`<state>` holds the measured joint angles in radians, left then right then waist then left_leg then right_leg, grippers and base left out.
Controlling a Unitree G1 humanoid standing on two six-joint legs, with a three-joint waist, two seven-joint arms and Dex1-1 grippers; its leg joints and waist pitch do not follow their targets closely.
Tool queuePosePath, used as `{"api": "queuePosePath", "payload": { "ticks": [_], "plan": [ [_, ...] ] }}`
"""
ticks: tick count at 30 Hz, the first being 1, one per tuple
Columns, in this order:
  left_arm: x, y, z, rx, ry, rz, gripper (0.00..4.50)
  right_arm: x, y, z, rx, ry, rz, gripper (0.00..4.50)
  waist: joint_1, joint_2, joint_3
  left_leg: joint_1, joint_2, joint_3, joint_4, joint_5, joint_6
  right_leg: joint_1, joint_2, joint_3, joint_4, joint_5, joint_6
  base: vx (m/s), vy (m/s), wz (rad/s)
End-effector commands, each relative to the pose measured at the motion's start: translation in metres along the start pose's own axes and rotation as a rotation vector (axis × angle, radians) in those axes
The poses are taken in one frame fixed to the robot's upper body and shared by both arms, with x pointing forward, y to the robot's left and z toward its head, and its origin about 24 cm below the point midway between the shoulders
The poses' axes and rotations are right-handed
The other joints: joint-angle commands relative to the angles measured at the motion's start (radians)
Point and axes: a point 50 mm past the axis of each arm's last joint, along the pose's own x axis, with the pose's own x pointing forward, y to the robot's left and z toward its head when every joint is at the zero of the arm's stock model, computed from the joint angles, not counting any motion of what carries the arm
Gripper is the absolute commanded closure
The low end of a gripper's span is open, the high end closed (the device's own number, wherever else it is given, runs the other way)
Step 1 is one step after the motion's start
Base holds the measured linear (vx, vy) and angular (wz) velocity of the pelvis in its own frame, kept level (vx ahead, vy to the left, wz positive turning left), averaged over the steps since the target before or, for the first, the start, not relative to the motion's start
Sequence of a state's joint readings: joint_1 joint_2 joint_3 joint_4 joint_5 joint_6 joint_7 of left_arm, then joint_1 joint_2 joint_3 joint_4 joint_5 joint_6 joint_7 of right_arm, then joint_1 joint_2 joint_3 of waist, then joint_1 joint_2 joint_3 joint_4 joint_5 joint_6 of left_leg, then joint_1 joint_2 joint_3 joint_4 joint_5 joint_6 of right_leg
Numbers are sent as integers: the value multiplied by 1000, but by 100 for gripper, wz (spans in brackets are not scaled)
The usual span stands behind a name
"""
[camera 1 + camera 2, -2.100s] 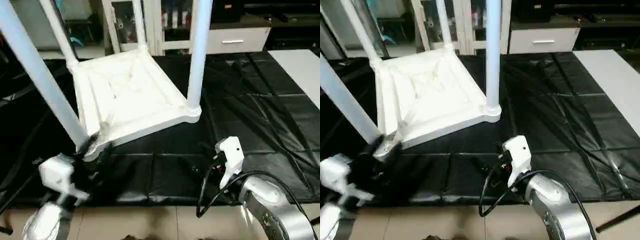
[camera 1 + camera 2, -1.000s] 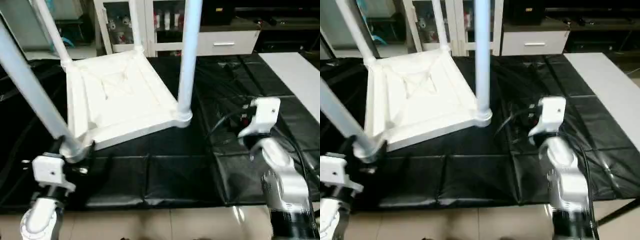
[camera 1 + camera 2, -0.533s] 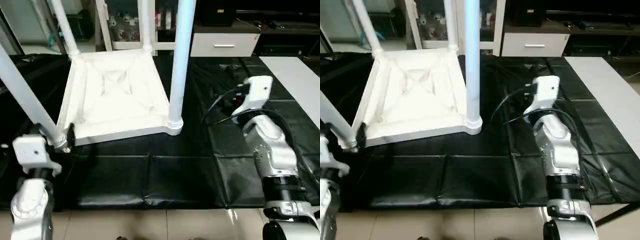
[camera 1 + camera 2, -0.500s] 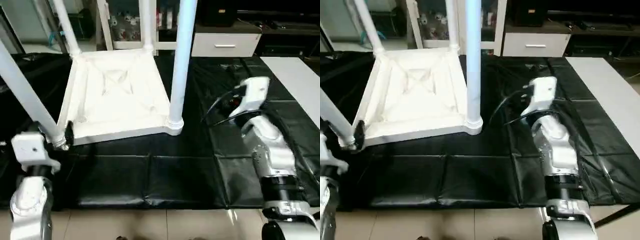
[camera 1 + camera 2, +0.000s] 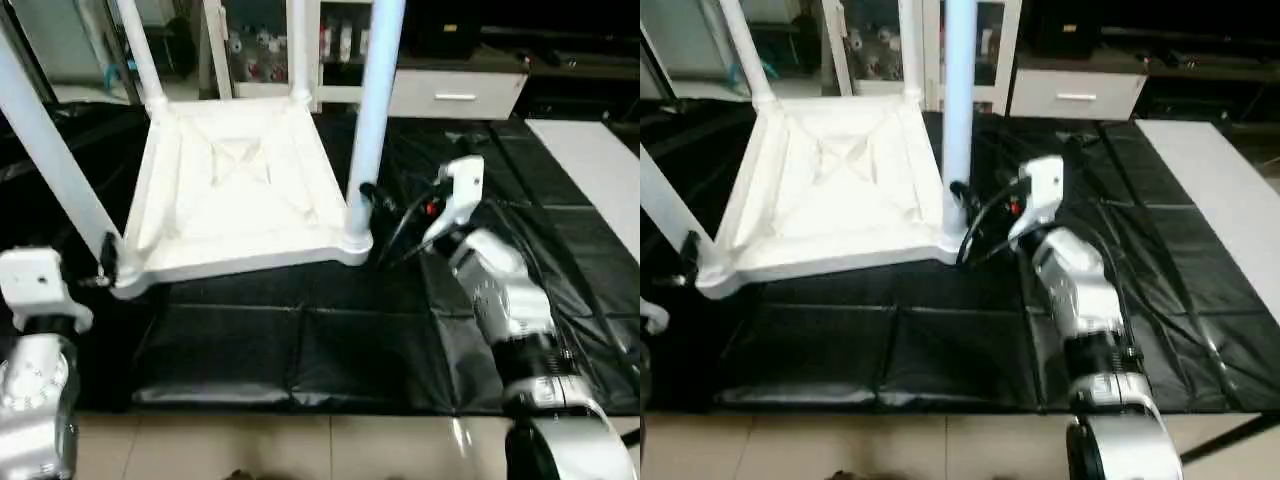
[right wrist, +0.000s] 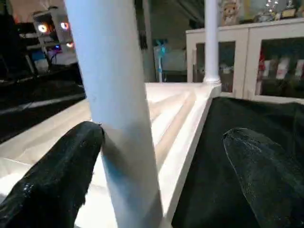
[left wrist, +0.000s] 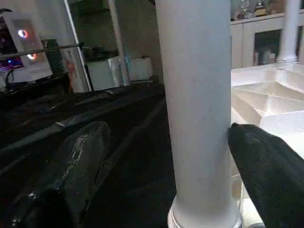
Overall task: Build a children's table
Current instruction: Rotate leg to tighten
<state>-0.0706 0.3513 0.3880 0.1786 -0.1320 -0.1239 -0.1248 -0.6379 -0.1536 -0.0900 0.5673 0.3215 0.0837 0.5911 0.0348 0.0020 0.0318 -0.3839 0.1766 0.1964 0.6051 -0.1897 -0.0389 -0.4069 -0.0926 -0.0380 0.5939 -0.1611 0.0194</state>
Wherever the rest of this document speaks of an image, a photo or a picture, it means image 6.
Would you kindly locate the white plastic table top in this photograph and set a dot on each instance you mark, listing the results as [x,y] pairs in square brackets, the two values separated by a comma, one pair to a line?
[180,118]

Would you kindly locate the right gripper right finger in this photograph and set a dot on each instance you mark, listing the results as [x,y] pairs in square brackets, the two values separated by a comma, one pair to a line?
[270,175]

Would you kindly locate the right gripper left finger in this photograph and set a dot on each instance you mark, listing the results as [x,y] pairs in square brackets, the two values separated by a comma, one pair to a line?
[52,185]

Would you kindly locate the white glass-door cabinet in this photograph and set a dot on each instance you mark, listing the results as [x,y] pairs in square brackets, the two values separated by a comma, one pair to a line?
[256,61]

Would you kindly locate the black work mat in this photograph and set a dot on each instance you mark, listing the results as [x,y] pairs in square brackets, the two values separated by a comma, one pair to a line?
[213,156]

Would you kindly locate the plush toy figure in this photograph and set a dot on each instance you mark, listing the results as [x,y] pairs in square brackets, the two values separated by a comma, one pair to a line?
[229,12]

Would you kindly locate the white plastic table leg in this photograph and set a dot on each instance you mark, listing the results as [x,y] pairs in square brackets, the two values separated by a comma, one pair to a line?
[211,42]
[118,95]

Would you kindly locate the blue metal stand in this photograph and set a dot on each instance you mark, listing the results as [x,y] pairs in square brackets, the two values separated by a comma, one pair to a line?
[162,61]

